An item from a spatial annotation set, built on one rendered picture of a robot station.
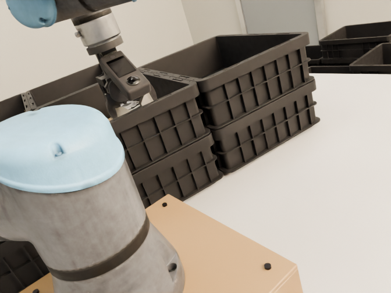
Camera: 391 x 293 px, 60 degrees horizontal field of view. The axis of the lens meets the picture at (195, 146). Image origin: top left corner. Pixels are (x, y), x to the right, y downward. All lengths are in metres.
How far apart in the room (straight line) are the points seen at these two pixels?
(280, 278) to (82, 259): 0.21
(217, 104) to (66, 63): 3.67
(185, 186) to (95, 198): 0.42
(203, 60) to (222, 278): 0.80
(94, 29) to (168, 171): 0.30
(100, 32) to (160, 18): 4.23
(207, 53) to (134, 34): 3.57
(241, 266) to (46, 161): 0.25
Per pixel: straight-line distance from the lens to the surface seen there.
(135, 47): 4.64
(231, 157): 0.75
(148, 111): 0.62
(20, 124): 0.36
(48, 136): 0.31
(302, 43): 0.81
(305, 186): 0.69
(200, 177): 0.73
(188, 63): 1.08
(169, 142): 0.67
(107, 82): 0.68
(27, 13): 0.57
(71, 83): 1.38
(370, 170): 0.72
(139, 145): 0.64
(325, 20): 3.68
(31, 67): 4.19
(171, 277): 0.41
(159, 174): 0.68
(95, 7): 0.55
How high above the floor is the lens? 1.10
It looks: 25 degrees down
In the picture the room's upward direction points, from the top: 18 degrees counter-clockwise
